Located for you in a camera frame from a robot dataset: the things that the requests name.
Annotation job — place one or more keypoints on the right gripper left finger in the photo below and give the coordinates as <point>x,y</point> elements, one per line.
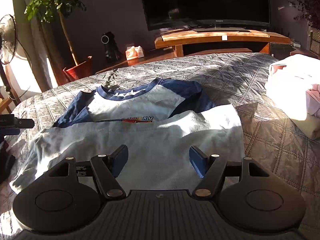
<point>106,169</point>

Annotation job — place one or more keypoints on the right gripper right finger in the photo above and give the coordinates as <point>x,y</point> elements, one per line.
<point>210,169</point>

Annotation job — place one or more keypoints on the blue white raglan t-shirt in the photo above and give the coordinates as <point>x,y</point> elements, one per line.
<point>158,123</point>

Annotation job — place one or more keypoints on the grey quilted bedspread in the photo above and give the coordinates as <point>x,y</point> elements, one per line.
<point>270,137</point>

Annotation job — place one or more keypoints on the standing electric fan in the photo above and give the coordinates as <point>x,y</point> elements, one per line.
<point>8,50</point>

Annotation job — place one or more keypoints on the beige curtain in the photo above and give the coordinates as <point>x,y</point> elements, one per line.
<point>39,42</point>

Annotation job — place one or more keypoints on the red plant pot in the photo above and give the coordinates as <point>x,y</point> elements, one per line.
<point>80,71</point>

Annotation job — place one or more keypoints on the white folded garment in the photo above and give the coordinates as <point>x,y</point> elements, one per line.
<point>286,86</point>

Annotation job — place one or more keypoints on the orange tissue box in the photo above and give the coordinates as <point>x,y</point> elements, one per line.
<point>134,52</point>

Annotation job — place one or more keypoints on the pink folded garment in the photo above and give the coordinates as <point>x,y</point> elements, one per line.
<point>313,100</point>

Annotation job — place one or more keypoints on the wooden TV stand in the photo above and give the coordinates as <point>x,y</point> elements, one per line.
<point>228,40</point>

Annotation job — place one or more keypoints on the black flat screen television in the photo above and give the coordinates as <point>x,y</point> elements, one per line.
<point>175,13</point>

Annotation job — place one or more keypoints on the dark dried flower plant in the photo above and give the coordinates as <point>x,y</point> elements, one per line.
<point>307,10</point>

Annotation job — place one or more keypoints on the black speaker with ring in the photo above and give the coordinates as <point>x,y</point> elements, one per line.
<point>112,52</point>

